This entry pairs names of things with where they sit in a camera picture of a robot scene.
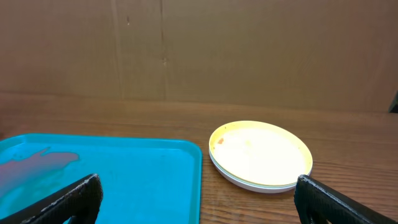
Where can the light blue plate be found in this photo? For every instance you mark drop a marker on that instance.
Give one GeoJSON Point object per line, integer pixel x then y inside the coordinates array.
{"type": "Point", "coordinates": [252, 187]}

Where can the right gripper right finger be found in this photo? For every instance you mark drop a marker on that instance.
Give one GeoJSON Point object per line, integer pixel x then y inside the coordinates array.
{"type": "Point", "coordinates": [317, 203]}

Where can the yellow-green plate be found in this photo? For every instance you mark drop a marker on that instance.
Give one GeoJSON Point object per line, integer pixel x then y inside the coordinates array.
{"type": "Point", "coordinates": [252, 138]}

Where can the teal plastic serving tray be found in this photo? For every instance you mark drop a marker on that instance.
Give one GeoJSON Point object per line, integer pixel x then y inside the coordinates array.
{"type": "Point", "coordinates": [143, 180]}

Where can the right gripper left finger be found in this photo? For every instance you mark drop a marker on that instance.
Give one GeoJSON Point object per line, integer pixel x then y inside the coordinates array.
{"type": "Point", "coordinates": [77, 203]}

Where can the white plate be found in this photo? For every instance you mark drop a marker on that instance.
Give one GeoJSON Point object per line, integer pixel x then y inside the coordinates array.
{"type": "Point", "coordinates": [269, 173]}

